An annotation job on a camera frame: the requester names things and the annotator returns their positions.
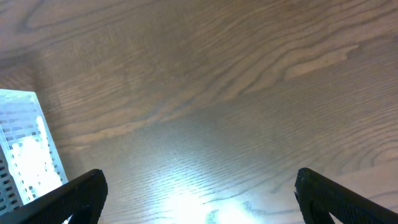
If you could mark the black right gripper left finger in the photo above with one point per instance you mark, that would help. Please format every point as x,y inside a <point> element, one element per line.
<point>81,200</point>

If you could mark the clear perforated plastic basket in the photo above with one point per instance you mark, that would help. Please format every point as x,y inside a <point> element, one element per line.
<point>30,164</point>

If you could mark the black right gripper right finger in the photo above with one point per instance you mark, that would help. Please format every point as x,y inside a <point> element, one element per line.
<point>321,200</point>

